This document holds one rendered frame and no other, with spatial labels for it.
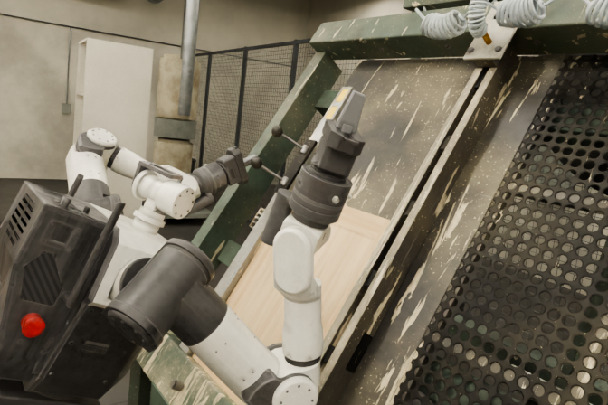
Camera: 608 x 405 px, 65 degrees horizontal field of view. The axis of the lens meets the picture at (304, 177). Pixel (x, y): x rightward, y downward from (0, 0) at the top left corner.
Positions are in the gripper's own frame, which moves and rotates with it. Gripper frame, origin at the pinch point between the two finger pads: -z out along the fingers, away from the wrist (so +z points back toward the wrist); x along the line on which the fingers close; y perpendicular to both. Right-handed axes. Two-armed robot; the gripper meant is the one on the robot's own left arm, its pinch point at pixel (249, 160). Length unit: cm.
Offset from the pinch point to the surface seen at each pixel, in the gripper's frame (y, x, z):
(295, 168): 11.0, 4.8, -9.1
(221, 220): -11.6, 19.4, 10.4
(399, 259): 62, 13, 3
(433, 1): -1, -27, -101
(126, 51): -334, -23, -82
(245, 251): 10.6, 21.7, 15.1
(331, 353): 59, 25, 25
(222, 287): 10.2, 28.4, 25.5
